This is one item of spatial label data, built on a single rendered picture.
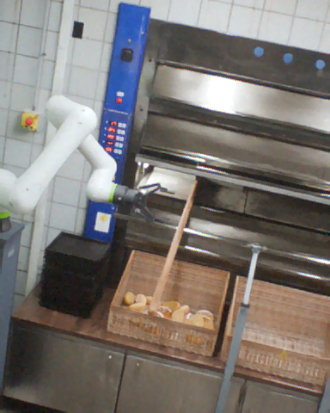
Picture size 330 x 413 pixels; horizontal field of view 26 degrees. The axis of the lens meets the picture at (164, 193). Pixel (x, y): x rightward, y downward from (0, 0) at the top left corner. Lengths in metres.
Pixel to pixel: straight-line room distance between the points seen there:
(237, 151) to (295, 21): 0.71
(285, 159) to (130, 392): 1.43
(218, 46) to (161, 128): 0.52
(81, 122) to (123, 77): 0.85
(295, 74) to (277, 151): 0.41
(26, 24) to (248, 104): 1.23
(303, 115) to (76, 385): 1.79
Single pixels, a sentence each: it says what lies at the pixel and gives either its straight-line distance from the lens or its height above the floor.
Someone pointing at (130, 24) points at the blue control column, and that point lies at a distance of 3.67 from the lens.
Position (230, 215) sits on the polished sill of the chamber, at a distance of 3.81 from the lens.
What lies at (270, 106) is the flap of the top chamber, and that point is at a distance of 3.67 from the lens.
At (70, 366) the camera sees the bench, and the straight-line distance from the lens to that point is 3.72.
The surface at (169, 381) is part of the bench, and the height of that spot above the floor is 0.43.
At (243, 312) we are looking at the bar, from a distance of 3.36.
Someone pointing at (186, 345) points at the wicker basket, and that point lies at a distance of 3.60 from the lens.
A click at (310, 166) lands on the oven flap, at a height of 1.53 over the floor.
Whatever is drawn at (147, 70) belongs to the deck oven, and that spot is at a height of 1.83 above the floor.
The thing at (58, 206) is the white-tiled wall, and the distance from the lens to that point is 3.99.
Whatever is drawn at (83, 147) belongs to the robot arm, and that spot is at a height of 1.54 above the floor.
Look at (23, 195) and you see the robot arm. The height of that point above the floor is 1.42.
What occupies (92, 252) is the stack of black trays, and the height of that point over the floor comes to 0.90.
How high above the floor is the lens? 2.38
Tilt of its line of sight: 18 degrees down
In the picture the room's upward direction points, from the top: 11 degrees clockwise
